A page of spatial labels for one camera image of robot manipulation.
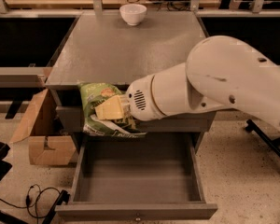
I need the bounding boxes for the open grey bottom drawer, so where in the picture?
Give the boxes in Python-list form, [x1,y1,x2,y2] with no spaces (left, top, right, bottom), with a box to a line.
[56,133,217,221]

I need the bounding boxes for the white ceramic bowl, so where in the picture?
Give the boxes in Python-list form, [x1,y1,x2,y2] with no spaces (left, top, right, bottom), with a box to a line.
[119,4,147,26]

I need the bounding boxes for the grey middle drawer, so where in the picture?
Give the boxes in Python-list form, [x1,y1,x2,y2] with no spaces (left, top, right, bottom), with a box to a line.
[56,106,216,133]

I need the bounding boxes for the green jalapeno chip bag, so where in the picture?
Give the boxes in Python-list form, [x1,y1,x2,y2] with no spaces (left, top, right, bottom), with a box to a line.
[78,83,146,138]

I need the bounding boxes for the brown cardboard box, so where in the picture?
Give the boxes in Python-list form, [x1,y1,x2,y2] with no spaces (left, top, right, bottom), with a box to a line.
[10,89,76,166]

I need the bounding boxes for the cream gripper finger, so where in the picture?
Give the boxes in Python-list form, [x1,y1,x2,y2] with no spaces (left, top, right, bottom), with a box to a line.
[95,95,129,120]

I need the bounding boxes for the grey drawer cabinet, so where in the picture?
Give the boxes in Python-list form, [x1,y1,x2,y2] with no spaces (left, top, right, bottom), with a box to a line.
[46,10,207,147]

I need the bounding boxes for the black cable on floor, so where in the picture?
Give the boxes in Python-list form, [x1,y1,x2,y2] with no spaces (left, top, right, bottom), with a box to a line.
[0,184,63,220]

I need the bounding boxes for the black stand leg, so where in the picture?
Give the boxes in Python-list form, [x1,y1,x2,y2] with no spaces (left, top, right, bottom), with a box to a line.
[245,119,280,158]

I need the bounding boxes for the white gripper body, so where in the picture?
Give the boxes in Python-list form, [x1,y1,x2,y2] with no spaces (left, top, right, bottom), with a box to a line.
[127,75,165,121]

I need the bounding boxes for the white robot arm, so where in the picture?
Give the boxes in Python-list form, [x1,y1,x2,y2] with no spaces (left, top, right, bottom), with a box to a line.
[95,35,280,132]

